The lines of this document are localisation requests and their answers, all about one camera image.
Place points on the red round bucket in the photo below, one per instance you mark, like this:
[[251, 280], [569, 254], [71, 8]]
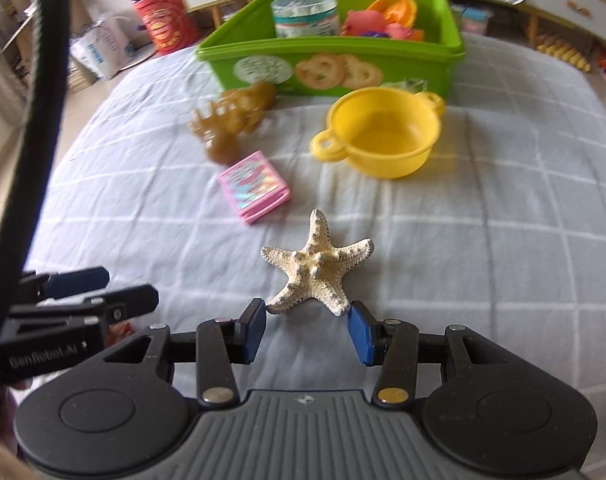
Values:
[[168, 22]]

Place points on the wooden shelf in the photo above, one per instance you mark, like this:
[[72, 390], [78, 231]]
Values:
[[10, 50]]

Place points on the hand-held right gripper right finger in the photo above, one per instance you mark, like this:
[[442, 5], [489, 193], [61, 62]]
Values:
[[362, 335]]

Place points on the grey checked tablecloth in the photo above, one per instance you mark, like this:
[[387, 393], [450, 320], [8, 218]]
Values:
[[483, 210]]

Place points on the dried white starfish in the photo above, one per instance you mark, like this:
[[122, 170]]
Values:
[[313, 265]]

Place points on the clear cotton swab container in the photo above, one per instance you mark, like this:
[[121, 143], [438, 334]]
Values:
[[305, 17]]

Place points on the white paper bag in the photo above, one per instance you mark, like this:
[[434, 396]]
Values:
[[103, 50]]

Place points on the orange toy pot lid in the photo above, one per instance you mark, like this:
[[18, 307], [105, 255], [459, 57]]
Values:
[[395, 10]]

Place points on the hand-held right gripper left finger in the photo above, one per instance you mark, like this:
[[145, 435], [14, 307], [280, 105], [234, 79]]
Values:
[[253, 332]]

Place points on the yellow egg tray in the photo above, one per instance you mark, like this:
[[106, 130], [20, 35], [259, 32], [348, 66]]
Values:
[[568, 52]]

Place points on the wooden cabinet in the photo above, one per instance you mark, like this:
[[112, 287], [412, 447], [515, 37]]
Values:
[[513, 15]]

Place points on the pink animal toy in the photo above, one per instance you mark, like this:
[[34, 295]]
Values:
[[365, 22]]

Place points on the green plastic biscuit box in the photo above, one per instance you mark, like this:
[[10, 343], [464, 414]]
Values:
[[218, 67]]

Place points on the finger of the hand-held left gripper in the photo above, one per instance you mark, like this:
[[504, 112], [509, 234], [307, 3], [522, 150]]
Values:
[[78, 281], [133, 300]]

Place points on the pink card box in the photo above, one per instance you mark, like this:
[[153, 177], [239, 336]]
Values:
[[255, 187]]

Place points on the yellow toy pot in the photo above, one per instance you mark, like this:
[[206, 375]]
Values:
[[383, 155]]

